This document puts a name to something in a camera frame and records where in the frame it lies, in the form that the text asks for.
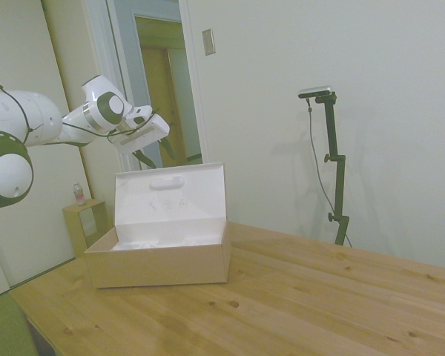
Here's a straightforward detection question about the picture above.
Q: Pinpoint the white moulded foam insert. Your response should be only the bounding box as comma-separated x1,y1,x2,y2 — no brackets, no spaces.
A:
111,237,224,252

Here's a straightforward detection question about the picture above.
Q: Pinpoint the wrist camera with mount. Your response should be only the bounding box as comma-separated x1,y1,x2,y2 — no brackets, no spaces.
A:
123,105,154,126

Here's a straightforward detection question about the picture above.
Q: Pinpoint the tan cardboard box with lid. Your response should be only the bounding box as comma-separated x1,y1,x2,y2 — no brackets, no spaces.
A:
83,162,233,290

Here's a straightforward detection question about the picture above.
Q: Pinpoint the grey stereo camera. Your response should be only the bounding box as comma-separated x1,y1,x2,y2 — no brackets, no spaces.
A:
297,85,335,100

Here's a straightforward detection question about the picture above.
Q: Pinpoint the black jointed camera stand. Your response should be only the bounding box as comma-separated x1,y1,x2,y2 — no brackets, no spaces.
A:
312,92,351,247

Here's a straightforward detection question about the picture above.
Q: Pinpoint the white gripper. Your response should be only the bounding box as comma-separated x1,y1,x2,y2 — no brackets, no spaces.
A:
111,114,177,169

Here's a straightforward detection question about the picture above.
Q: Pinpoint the black cable on robot arm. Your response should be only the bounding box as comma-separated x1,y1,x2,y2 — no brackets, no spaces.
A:
0,82,161,146

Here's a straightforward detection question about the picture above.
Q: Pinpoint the small cardboard shelf box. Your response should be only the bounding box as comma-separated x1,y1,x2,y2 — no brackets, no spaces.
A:
62,198,108,258

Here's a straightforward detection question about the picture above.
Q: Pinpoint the metal wall switch plate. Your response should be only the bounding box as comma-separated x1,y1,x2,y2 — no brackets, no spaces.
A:
202,28,216,57

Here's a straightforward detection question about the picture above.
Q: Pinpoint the clear bottle with red label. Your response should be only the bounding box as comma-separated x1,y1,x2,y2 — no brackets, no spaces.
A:
72,182,86,206

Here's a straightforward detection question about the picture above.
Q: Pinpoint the wooden door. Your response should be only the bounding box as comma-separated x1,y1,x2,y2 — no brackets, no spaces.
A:
140,45,203,167

